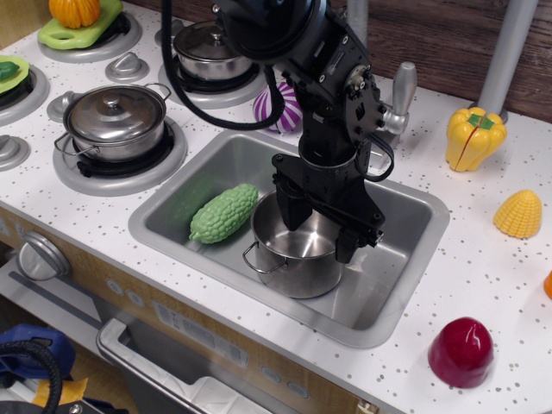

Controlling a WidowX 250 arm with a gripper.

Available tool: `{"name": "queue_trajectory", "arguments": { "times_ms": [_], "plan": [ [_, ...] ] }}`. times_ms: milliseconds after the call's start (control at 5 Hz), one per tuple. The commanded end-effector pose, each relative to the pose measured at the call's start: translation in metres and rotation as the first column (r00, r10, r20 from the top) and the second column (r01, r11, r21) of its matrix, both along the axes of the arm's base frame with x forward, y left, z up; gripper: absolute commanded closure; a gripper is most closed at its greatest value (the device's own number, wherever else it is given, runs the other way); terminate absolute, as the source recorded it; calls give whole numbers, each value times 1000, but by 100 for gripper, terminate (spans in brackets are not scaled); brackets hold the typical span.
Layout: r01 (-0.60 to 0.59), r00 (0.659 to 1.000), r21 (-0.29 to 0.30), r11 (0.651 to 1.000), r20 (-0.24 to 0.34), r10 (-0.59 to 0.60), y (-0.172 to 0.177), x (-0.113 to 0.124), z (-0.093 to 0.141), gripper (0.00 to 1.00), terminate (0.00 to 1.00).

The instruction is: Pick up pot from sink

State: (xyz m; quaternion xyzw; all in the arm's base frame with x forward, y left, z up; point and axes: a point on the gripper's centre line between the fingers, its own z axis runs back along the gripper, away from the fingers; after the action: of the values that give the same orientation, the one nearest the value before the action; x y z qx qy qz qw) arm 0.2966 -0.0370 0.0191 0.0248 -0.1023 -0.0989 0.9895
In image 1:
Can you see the steel pot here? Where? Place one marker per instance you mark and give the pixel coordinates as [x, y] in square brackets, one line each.
[299, 264]

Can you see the green bitter gourd toy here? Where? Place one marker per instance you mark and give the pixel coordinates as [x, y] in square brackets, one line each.
[224, 214]

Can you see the orange toy at edge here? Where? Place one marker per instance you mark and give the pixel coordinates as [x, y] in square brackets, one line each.
[547, 285]

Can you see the dark red fruit half toy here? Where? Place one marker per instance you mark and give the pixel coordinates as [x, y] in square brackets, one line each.
[462, 354]

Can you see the grey oven door handle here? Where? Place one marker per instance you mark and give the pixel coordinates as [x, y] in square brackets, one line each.
[164, 377]

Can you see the green plate with vegetable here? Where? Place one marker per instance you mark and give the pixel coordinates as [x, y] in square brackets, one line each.
[14, 70]

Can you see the grey post behind arm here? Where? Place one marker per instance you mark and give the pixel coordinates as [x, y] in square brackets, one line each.
[357, 17]

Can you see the orange pumpkin toy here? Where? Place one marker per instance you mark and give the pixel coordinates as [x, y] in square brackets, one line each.
[75, 13]

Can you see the purple white striped onion toy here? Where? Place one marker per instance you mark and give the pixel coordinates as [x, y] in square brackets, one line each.
[292, 115]

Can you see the light green cutting board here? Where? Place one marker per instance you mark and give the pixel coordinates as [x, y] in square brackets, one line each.
[58, 37]

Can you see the yellow bell pepper toy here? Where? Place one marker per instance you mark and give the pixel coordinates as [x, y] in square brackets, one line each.
[473, 135]

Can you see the silver faucet handle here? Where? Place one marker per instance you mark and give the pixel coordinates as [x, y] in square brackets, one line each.
[396, 118]

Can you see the silver oven dial knob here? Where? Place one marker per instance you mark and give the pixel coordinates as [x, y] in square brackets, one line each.
[39, 259]

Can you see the lidded steel pot front burner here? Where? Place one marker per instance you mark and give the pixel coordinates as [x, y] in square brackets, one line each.
[115, 123]

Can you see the grey stove knob upper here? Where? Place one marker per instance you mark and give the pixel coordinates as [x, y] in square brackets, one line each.
[127, 69]

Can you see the grey stove burner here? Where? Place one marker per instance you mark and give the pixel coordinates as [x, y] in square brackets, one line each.
[211, 95]
[104, 179]

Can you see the grey faucet pipe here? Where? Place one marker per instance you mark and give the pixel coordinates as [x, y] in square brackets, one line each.
[510, 43]

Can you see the back grey stove burner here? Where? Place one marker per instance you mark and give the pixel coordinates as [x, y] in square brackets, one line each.
[211, 95]

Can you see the front grey stove burner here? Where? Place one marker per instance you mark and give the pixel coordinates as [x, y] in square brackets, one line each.
[104, 179]

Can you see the grey stove knob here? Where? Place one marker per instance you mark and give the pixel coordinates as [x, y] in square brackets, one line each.
[57, 107]
[14, 151]
[127, 69]

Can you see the grey stove knob middle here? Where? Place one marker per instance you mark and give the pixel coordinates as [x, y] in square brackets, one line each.
[57, 107]

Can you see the lidded steel pot back burner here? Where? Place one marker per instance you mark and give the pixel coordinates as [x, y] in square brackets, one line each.
[204, 52]

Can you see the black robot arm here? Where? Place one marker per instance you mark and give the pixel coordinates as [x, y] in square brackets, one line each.
[330, 72]

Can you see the yellow corn piece toy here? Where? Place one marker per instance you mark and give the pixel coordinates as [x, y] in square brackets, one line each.
[520, 215]

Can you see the blue clamp tool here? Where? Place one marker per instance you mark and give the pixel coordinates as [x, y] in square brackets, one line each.
[35, 353]

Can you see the grey metal sink basin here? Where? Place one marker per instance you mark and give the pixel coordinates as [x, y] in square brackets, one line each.
[376, 285]

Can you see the lidded steel pot burner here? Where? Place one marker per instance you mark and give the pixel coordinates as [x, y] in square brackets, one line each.
[115, 123]
[204, 52]

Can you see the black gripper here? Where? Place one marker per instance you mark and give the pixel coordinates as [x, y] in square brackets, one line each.
[338, 193]

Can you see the grey stove knob left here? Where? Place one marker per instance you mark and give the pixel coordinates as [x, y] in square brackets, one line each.
[14, 151]

